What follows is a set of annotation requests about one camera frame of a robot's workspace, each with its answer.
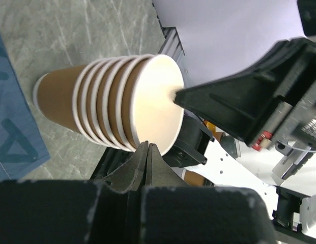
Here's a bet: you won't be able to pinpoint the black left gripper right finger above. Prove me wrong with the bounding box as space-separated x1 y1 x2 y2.
145 143 277 243

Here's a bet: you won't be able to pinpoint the stack of brown paper cups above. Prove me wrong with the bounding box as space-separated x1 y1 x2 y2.
33 54 184 155

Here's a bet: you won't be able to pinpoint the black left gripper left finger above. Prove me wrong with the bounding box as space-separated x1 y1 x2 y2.
0 142 149 243

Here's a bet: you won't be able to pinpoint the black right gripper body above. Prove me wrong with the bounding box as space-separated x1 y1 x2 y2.
249 72 316 153

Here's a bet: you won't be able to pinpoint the blue letter print cloth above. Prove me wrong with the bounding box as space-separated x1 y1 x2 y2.
0 35 50 181

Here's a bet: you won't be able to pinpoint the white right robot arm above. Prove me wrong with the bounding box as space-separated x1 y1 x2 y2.
175 38 316 243

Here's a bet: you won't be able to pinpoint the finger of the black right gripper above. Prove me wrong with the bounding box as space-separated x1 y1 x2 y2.
175 38 316 146

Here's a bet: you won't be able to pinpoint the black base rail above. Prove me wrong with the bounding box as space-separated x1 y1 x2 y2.
90 27 183 180

